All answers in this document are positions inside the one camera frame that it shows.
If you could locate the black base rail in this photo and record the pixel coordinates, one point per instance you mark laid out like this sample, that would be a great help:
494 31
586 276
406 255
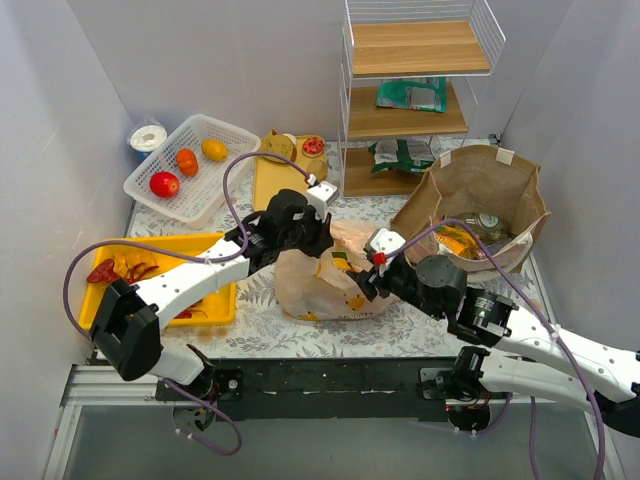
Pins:
415 388

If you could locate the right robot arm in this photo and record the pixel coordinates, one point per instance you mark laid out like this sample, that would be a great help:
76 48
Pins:
507 347

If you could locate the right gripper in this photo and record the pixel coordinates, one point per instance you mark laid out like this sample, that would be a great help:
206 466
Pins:
373 282

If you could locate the peach plastic grocery bag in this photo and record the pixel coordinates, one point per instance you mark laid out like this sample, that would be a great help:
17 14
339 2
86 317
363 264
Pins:
310 288

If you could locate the green white snack packet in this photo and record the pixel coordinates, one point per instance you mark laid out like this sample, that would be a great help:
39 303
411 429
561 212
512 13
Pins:
411 156

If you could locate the silver drink can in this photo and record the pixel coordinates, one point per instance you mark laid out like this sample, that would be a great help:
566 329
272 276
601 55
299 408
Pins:
495 248

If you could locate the red toy lobster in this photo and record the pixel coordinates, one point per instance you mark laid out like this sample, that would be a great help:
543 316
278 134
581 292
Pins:
107 270

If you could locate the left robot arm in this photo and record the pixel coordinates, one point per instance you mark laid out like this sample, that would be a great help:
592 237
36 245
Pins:
129 321

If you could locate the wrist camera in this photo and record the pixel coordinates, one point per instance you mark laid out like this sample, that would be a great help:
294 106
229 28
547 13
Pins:
320 197
381 248

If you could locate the brown burlap tote bag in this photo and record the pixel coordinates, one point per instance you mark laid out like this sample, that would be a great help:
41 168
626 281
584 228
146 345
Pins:
480 179

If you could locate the small bread roll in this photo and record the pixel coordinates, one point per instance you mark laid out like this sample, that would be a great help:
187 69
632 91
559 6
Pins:
318 168

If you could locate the small orange pumpkin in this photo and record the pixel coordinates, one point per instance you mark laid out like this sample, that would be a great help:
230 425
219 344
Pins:
187 162

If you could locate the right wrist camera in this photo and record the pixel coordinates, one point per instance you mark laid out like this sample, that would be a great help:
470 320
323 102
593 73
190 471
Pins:
381 248

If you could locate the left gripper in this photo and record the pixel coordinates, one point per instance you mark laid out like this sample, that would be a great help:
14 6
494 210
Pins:
315 240

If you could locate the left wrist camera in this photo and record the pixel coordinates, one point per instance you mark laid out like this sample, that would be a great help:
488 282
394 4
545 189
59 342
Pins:
320 197

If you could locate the clear glass bottle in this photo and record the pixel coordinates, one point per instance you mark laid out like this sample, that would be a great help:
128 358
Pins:
485 225

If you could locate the white tape roll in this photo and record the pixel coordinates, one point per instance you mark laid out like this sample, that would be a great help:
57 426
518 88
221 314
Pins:
146 139

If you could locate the yellow mango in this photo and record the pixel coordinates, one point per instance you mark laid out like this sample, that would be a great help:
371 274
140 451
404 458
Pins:
214 150

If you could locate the white plastic basket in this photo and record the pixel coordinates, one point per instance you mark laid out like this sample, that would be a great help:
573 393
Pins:
201 194

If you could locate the round bread loaf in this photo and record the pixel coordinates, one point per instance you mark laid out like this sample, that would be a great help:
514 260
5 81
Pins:
284 145

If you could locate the floral table mat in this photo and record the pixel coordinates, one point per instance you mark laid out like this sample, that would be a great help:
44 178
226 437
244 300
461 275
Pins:
261 329

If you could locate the white wire shelf rack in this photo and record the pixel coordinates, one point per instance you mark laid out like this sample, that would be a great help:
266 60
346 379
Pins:
405 78

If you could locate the orange mango gummy packet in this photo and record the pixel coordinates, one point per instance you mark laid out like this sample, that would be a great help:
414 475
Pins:
459 242

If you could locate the yellow bread tray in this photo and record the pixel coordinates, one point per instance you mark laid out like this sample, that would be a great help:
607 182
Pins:
272 175

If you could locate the teal snack packet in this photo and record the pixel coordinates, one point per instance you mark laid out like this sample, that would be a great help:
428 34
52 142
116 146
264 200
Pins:
429 94

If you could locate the yellow vegetable tray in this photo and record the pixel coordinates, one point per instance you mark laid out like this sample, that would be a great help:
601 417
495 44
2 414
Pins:
216 309

